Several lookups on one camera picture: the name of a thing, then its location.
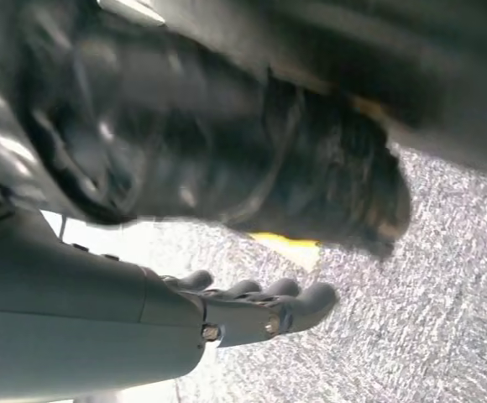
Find dark grey robot body shell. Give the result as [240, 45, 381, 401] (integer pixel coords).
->
[101, 0, 487, 179]

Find yellow floor tape square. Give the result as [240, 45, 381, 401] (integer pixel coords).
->
[249, 232, 322, 274]

